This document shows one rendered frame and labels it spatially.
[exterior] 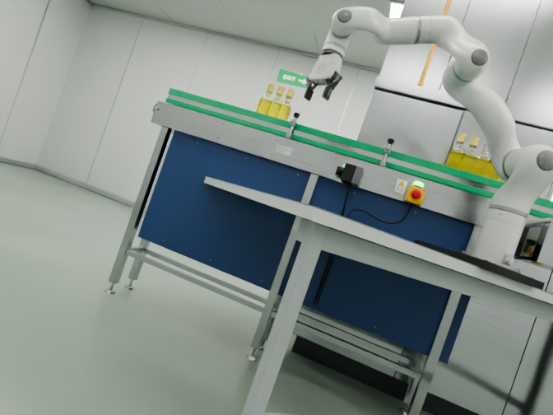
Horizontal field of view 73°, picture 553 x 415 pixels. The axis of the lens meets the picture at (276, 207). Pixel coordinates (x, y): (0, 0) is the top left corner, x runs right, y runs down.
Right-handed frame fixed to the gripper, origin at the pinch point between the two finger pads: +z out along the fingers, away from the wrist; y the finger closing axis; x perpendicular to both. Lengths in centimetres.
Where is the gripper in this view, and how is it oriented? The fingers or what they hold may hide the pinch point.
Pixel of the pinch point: (316, 96)
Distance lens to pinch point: 138.5
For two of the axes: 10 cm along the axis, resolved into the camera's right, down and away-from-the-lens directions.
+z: -3.6, 9.3, -0.4
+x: 7.0, 3.0, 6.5
